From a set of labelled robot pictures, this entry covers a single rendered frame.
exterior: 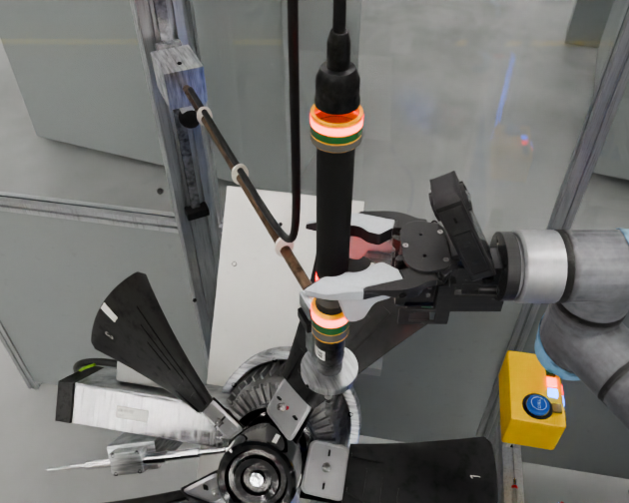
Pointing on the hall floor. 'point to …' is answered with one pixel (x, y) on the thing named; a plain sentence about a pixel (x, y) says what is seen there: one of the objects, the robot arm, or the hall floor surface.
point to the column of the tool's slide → (203, 243)
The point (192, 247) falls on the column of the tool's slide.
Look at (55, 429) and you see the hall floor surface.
